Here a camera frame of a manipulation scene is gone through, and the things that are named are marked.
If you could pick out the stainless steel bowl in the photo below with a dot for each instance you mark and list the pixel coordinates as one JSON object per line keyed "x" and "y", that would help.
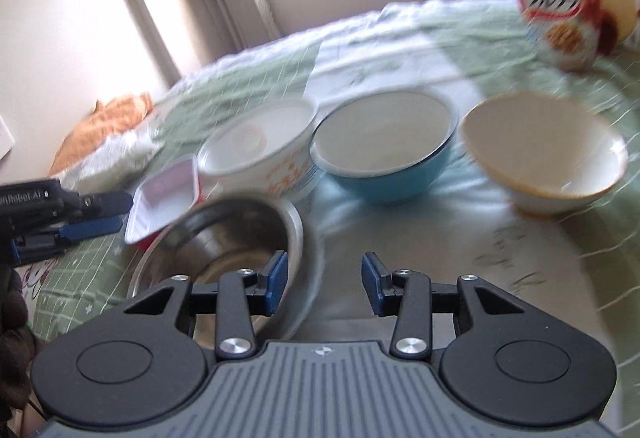
{"x": 235, "y": 228}

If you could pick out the blue bowl white inside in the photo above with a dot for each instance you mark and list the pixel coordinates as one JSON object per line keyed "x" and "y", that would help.
{"x": 380, "y": 137}

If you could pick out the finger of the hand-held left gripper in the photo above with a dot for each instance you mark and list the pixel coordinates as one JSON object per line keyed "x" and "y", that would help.
{"x": 92, "y": 229}
{"x": 115, "y": 204}

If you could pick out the orange cloth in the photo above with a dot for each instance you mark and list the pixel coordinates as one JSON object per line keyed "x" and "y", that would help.
{"x": 120, "y": 117}

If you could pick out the white square plastic dish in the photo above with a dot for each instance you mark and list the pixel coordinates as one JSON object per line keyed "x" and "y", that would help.
{"x": 160, "y": 198}

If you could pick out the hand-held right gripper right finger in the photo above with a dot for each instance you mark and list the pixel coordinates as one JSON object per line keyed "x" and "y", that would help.
{"x": 372, "y": 280}

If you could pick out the white paper bowl orange print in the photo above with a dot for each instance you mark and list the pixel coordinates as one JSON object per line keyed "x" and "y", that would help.
{"x": 260, "y": 137}

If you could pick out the white lace cloth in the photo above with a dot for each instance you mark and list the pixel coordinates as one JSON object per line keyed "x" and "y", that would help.
{"x": 117, "y": 160}

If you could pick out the white bowl yellow rim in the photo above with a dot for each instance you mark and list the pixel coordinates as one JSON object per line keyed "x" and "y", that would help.
{"x": 540, "y": 147}

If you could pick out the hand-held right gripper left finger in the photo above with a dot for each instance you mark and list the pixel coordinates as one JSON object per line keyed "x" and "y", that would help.
{"x": 276, "y": 280}

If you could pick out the red cereal box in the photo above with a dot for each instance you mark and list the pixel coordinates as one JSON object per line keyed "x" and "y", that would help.
{"x": 555, "y": 2}

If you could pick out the person's left hand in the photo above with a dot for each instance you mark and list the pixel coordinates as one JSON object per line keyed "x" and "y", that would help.
{"x": 12, "y": 343}

